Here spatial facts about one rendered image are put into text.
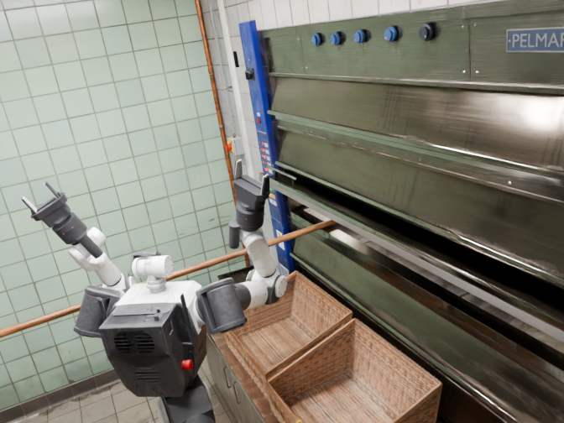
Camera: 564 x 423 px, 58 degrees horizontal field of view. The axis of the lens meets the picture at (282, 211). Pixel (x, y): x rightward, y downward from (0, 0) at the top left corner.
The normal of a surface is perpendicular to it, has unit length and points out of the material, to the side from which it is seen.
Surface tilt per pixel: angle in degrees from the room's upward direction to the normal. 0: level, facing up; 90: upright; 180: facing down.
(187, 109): 90
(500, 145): 70
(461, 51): 91
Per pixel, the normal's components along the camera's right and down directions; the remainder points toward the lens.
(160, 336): -0.18, 0.37
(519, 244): -0.89, -0.06
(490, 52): -0.90, 0.29
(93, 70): 0.42, 0.25
